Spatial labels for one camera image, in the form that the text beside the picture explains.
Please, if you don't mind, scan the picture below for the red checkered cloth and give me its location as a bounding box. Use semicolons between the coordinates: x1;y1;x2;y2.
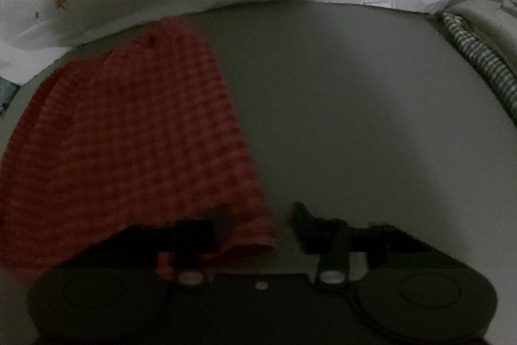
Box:
0;16;278;287

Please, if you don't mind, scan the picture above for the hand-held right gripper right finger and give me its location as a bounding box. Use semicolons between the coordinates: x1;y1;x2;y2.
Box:
290;201;435;289

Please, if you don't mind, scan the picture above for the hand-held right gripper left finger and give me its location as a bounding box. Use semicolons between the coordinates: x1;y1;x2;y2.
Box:
87;208;234;286

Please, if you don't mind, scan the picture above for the striped grey cloth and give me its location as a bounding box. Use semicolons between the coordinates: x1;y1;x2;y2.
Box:
440;12;517;119

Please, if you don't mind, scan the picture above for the grey cushion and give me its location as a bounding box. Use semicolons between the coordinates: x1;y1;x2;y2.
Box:
444;0;517;87

